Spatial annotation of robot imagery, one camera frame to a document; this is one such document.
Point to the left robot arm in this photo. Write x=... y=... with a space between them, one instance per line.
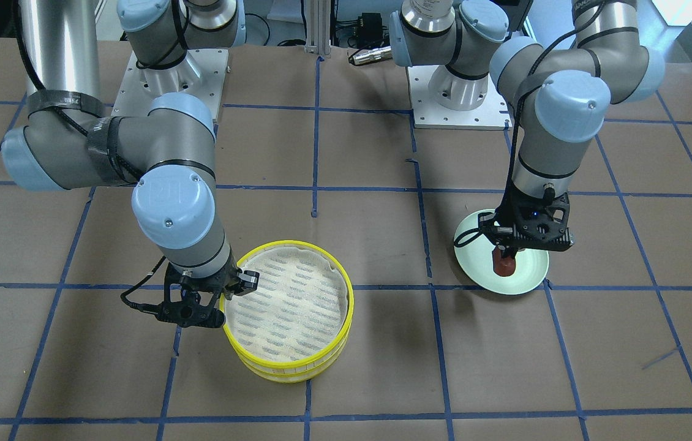
x=557 y=97

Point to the aluminium frame post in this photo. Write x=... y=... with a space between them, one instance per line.
x=318 y=21

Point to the white steamer liner cloth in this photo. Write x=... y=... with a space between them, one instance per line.
x=298 y=308

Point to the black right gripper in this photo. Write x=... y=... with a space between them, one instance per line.
x=224 y=283

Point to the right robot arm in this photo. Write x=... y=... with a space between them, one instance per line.
x=167 y=154

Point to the yellow rimmed steamer layer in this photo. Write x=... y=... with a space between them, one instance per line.
x=301 y=370

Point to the pale green plate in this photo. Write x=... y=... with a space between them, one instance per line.
x=476 y=261

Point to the black power adapter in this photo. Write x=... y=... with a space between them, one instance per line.
x=369 y=28

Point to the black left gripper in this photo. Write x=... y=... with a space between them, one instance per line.
x=510 y=250

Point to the dark red bun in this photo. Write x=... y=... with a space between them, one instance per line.
x=503 y=261

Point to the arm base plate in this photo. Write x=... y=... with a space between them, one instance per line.
x=440 y=100
x=201 y=74

